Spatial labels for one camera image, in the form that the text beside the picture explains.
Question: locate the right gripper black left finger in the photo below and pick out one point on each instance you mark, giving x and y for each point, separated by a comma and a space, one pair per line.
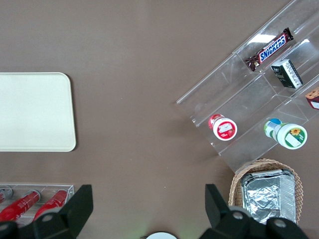
72, 214

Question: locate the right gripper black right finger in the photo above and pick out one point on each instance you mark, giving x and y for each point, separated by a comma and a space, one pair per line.
221, 221

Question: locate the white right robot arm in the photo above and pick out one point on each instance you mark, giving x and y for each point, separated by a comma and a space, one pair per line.
162, 236

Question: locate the wicker basket holding foil container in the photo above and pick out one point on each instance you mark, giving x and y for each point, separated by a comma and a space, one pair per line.
234, 189

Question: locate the cream rectangular tray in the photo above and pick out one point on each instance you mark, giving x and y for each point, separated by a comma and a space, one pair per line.
35, 112

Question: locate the clear acrylic bottle rack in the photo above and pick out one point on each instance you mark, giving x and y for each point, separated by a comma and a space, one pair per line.
45, 186

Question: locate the foil covered container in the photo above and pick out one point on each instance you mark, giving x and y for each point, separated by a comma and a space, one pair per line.
264, 199

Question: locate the red lid yogurt bottle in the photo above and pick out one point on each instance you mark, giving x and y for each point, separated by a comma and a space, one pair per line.
224, 129

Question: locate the green lid yogurt bottle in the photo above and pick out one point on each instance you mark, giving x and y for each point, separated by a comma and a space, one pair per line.
289, 135

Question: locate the clear acrylic stepped shelf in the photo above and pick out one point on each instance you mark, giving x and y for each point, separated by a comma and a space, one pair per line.
249, 99

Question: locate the cookie box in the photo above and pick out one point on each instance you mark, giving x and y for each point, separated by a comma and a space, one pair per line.
314, 98

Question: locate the small black white box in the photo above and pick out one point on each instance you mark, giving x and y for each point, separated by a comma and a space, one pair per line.
286, 74

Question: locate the Snickers chocolate bar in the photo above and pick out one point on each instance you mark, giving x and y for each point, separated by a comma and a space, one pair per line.
271, 48

